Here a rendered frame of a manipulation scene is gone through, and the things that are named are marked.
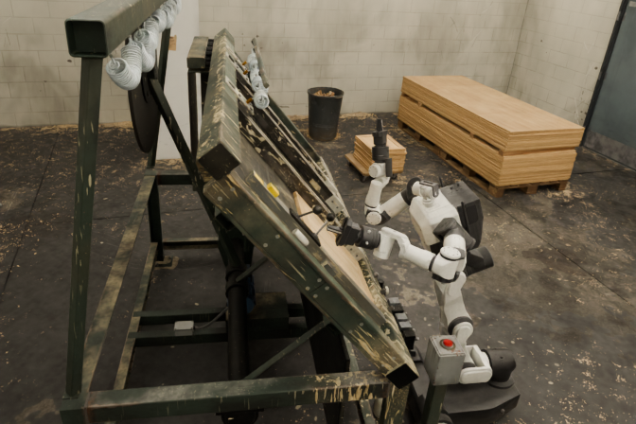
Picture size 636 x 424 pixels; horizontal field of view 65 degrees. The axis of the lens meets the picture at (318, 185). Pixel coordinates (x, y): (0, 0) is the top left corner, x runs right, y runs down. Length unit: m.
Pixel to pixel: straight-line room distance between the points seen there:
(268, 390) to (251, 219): 0.81
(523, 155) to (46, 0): 5.93
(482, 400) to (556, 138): 3.65
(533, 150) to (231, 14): 4.28
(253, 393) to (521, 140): 4.37
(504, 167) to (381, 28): 3.27
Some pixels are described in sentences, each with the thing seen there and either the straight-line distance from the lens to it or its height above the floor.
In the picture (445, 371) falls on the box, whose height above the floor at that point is 0.84.
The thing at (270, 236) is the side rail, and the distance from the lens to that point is 1.69.
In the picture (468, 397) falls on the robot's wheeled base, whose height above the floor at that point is 0.17.
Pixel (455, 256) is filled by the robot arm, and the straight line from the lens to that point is 1.99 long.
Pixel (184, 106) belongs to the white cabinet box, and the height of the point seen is 0.65.
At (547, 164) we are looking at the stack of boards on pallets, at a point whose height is 0.37.
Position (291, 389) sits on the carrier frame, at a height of 0.79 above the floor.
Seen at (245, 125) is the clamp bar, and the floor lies 1.66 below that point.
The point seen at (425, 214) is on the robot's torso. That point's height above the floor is 1.32.
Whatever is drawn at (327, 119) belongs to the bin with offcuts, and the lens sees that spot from 6.80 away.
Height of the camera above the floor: 2.41
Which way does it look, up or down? 26 degrees down
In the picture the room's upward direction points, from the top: 4 degrees clockwise
